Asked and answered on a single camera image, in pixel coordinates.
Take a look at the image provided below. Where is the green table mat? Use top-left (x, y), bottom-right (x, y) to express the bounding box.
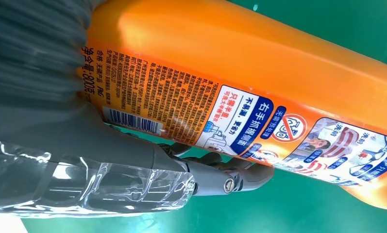
top-left (21, 0), bottom-right (387, 233)

